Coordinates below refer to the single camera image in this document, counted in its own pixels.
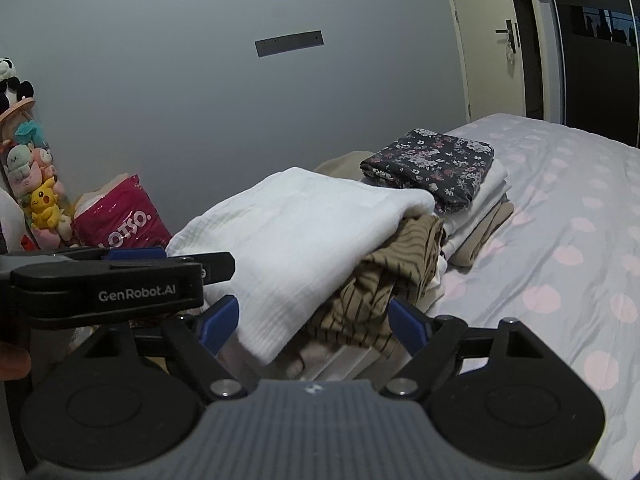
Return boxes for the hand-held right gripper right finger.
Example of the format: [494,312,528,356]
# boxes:
[380,297,546,402]

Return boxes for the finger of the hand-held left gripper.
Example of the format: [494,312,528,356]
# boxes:
[192,252,237,285]
[50,246,168,263]

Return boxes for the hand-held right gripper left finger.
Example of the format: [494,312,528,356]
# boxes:
[82,294,249,402]

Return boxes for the white textured garment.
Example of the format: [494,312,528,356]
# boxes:
[165,167,441,367]

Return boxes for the stack of white beige clothes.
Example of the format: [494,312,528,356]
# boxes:
[362,159,512,262]

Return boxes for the person's left hand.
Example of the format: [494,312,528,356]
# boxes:
[0,342,32,382]

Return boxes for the pink plastic package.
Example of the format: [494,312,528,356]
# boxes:
[72,174,174,251]

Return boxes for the brown striped garment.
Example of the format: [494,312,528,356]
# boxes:
[305,214,448,352]

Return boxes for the white pleated garment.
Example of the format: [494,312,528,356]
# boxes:
[315,342,406,382]

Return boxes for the cream garment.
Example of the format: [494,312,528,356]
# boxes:
[275,340,326,379]

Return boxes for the yellow plush toy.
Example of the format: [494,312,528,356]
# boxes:
[30,177,64,229]

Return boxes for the clear plush toy tube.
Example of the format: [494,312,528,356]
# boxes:
[0,99,77,252]

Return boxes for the beige folded garment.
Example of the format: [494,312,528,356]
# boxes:
[450,199,516,267]

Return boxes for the pink plush toy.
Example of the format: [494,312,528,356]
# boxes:
[31,147,57,172]

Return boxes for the pale green plush toy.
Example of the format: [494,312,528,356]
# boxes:
[5,145,37,182]

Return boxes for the teal plush toy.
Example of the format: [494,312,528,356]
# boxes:
[15,122,49,149]

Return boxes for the dark floral folded garment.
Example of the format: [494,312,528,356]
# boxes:
[360,128,496,215]

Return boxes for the khaki cloth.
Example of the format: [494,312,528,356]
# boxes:
[312,151,381,181]

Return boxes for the bed with polka-dot sheet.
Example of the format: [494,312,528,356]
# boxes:
[312,112,640,476]

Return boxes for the panda plush toy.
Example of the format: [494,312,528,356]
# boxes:
[0,57,36,112]

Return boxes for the white room door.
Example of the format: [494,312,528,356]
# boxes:
[440,0,544,124]

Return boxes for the dark sliding wardrobe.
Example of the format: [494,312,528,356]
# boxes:
[520,0,640,149]

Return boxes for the grey wall bracket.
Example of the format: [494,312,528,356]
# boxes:
[255,30,325,59]

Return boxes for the metal door handle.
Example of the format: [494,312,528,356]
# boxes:
[495,19,521,44]

